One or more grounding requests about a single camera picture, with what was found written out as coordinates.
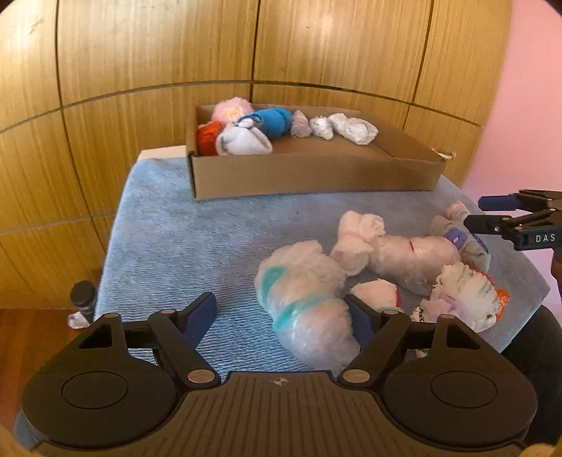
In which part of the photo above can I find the white red-pattern sock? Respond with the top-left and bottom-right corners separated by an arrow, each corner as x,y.
351,279 -> 402,312

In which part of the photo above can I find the grey sock blue pattern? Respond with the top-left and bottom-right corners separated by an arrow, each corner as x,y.
429,200 -> 491,273

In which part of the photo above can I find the pale pink long sock roll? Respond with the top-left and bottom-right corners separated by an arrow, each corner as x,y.
369,235 -> 460,296

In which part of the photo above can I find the orange sock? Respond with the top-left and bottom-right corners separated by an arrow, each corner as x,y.
195,121 -> 223,156
480,271 -> 511,322

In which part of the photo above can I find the fluffy white lilac sock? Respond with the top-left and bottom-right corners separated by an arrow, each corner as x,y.
411,263 -> 499,333

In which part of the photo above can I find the fluffy white teal-band sock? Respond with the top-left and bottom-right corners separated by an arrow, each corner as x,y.
254,240 -> 360,374

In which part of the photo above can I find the white pink knotted sock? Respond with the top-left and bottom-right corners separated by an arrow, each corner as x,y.
329,211 -> 386,276

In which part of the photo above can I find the blue towel mat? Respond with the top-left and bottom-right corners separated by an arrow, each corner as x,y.
12,156 -> 552,449

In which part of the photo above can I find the dark bottle on floor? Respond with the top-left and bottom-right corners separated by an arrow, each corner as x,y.
68,280 -> 97,328

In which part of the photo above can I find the white long sock roll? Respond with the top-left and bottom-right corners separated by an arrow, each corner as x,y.
328,113 -> 379,146

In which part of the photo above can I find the brown cardboard box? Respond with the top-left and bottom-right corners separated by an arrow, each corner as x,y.
186,105 -> 445,200

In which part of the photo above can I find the orange sock in box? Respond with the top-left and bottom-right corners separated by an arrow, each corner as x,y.
195,121 -> 223,156

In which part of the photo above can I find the white blue sock bundle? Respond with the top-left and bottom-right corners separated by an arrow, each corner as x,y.
215,118 -> 273,156

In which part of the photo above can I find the white patterned small sock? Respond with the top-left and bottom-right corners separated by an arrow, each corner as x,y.
309,116 -> 334,141

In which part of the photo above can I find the lilac sock roll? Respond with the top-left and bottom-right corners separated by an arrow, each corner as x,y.
289,109 -> 312,138

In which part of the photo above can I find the fluffy pink sock ball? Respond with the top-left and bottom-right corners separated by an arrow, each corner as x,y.
211,97 -> 254,125

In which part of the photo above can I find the blue ribbed sock roll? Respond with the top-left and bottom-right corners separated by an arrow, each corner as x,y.
236,107 -> 293,140

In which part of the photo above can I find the silver drawer handle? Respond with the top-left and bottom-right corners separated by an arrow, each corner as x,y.
432,148 -> 457,160

